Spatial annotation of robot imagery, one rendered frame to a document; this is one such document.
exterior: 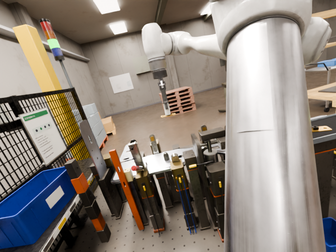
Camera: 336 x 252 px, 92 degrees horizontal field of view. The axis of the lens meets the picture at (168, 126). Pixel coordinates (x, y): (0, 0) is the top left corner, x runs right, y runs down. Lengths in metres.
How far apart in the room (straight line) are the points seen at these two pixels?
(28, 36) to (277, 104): 1.53
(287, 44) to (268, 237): 0.22
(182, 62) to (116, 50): 3.57
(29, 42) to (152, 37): 0.97
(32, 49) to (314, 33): 1.51
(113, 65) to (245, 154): 9.46
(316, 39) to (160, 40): 0.60
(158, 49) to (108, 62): 8.84
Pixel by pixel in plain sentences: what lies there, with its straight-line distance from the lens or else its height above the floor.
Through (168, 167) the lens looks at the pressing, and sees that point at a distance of 0.90.
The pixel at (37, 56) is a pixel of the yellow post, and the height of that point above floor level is 1.80.
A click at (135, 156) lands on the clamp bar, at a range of 0.79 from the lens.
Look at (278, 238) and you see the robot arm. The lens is 0.21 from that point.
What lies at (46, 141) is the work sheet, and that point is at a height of 1.27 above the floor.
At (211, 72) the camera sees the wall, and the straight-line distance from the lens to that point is 10.25.
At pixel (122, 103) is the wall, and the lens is 9.61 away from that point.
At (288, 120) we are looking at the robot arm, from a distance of 0.22.
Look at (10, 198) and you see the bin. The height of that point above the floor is 1.15.
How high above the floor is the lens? 1.47
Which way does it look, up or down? 17 degrees down
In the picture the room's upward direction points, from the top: 14 degrees counter-clockwise
